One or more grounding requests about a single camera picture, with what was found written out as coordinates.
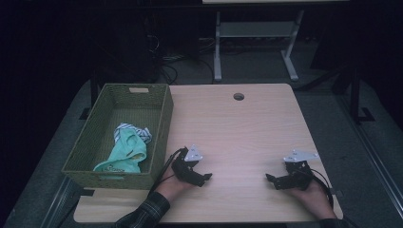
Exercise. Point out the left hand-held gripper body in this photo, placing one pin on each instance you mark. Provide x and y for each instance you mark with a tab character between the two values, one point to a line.
185	167

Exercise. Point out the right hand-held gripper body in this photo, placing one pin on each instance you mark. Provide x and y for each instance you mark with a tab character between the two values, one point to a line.
297	174

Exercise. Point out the white blue striped cloth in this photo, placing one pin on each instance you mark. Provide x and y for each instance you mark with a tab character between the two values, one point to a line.
143	134

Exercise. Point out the mint green pet shirt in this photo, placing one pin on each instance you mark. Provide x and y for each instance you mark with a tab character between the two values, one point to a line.
126	155

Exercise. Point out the green woven basket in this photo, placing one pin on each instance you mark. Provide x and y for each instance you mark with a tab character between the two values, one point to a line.
95	136

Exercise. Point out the person's left hand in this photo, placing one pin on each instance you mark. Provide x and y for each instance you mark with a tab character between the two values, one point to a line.
171	188

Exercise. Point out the person's right hand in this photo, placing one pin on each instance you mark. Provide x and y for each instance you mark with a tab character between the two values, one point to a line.
313	199

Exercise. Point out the dark metal stand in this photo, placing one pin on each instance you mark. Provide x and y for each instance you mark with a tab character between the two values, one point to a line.
356	95

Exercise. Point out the black stand leg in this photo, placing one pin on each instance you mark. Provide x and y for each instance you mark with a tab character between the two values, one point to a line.
92	95

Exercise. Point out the white metal table frame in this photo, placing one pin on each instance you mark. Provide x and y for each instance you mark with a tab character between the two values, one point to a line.
253	30

